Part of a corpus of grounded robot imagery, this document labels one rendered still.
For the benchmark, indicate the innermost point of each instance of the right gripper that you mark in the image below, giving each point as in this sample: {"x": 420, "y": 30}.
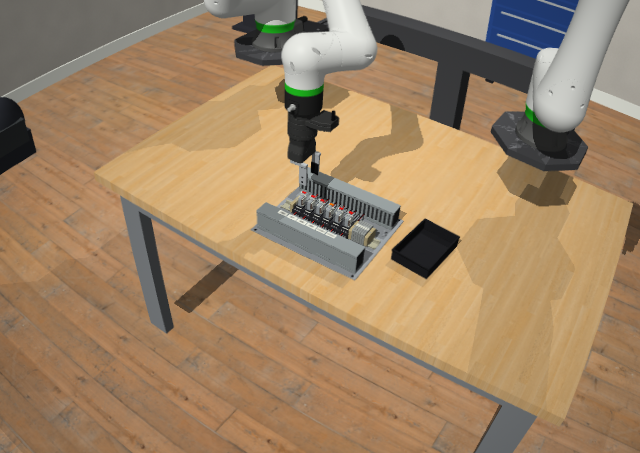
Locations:
{"x": 301, "y": 129}

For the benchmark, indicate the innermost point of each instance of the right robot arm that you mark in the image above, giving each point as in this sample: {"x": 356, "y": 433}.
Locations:
{"x": 307, "y": 57}

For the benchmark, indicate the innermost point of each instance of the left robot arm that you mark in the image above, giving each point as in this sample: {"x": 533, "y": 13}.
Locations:
{"x": 561, "y": 99}

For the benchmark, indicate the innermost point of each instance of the grey relay panel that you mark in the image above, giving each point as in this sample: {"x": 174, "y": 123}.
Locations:
{"x": 323, "y": 241}

